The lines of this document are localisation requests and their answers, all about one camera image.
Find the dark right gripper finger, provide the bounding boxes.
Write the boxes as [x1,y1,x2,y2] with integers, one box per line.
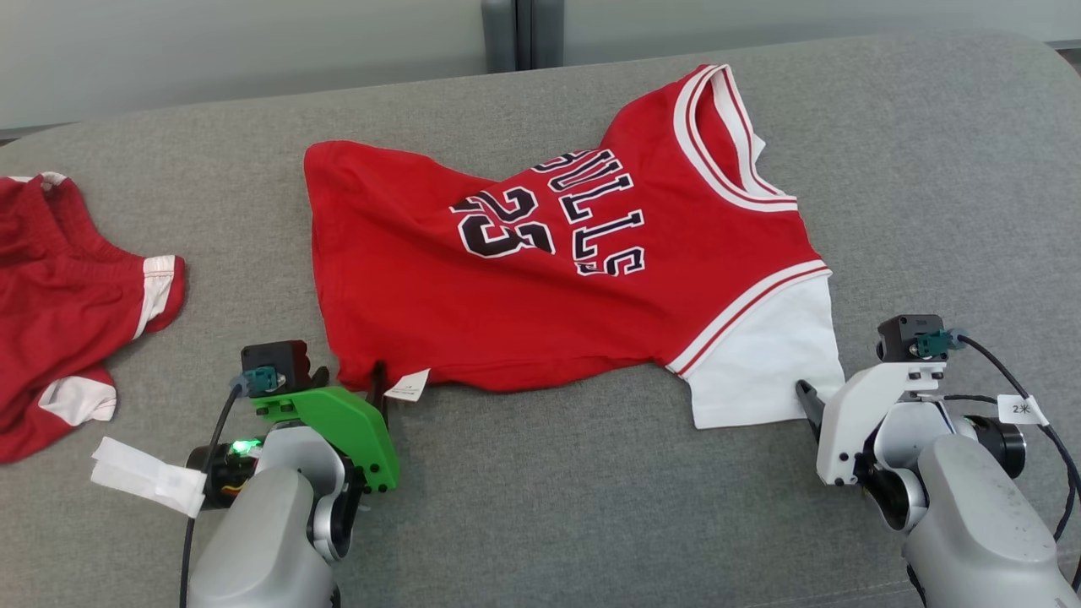
[796,380,827,440]

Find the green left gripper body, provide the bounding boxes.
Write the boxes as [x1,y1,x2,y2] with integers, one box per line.
[251,386,401,493]

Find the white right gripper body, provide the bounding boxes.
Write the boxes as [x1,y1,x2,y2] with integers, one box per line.
[816,361,947,487]

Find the red Bulls basketball jersey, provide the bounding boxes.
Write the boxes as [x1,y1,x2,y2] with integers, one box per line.
[304,63,845,430]

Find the red shorts with white trim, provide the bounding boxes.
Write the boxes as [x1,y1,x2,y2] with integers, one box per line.
[0,171,187,464]

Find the small white printed cable label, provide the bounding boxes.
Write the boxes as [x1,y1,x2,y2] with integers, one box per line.
[997,394,1048,426]

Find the long white blank cable label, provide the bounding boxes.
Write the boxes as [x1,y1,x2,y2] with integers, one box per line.
[91,437,206,518]

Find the grey partition post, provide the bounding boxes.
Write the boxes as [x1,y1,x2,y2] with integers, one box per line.
[481,0,564,73]

